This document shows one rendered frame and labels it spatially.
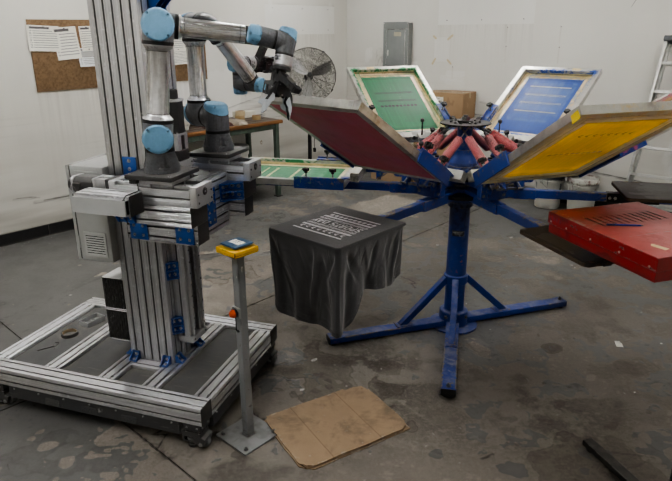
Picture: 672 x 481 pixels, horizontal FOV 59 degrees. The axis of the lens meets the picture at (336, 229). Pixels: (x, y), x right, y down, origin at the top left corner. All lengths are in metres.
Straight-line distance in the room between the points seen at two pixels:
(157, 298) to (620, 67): 5.10
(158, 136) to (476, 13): 5.42
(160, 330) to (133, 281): 0.28
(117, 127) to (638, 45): 5.09
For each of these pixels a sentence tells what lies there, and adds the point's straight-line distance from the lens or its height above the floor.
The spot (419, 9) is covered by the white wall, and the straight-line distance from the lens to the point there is 7.76.
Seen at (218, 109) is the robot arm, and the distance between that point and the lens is 2.97.
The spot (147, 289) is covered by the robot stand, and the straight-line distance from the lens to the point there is 3.06.
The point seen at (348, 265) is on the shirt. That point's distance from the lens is 2.59.
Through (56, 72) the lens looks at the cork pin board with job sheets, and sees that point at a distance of 6.08.
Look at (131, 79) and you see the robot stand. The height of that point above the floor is 1.62.
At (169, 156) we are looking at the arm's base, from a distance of 2.58.
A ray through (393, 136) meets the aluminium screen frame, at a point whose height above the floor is 1.40.
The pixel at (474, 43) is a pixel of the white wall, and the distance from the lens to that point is 7.34.
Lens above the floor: 1.82
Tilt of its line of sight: 18 degrees down
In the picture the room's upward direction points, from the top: straight up
